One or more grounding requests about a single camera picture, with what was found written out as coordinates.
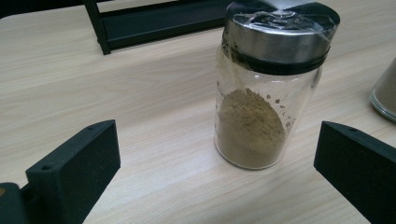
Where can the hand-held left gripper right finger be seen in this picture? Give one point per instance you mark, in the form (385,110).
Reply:
(358,168)

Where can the black metal rack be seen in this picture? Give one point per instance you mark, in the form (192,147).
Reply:
(155,25)

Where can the metal-lidded glass spice jar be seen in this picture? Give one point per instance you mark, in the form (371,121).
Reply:
(249,133)

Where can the white-lidded glass jar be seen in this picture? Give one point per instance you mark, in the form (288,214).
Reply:
(387,90)

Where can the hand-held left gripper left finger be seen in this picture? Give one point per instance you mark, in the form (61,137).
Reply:
(74,168)

